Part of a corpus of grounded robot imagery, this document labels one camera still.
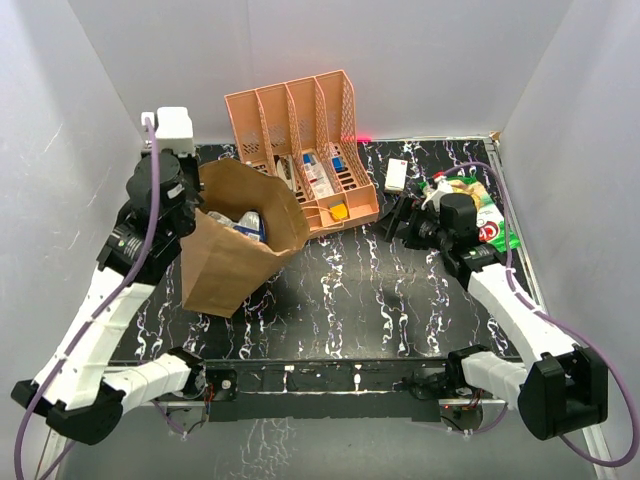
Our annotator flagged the green Chuba chips bag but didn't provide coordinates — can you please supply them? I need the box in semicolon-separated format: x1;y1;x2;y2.
419;176;521;252

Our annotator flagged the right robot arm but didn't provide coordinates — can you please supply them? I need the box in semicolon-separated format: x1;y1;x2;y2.
375;193;608;440

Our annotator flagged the silver stapler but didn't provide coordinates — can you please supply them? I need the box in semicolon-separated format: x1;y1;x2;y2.
274;155;296;192

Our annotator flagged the blue snack pouch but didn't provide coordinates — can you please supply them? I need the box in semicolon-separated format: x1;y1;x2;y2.
207;211;266;243

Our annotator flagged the pink desk organizer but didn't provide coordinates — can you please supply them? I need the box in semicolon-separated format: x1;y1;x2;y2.
225;70;379;237

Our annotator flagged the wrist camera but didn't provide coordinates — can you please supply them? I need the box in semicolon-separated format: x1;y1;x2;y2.
421;172;453;212
140;107;195;157

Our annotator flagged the brown paper bag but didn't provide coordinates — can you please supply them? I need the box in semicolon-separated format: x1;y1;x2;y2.
180;158;310;318

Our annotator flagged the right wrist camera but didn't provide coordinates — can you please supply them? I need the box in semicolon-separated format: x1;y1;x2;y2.
421;172;453;212

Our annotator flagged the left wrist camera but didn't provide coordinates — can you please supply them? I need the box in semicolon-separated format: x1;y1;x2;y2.
140;107;195;157

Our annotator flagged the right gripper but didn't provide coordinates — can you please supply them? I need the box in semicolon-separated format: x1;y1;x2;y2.
369;196;452;253

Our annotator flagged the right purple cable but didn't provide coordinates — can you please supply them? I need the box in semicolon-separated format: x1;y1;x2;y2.
444;162;634;469

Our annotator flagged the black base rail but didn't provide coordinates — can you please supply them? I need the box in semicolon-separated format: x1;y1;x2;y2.
99;357;591;426

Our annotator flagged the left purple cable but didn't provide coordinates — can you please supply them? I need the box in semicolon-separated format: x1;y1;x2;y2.
13;117;164;479

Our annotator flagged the white ruler set pack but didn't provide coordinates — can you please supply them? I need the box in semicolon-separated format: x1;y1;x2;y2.
303;151;335;199

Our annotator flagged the yellow sticky tape dispenser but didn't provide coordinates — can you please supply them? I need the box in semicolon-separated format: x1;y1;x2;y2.
329;202;349;222

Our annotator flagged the blue eraser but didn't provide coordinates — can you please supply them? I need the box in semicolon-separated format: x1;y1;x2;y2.
332;156;346;173

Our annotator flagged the purple cable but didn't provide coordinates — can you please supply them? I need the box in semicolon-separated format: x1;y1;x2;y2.
444;162;634;469
13;117;164;479

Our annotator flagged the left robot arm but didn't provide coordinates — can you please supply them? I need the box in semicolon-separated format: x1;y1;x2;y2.
11;149;207;445

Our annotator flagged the white small box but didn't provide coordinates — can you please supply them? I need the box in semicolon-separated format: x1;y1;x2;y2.
384;158;408;193

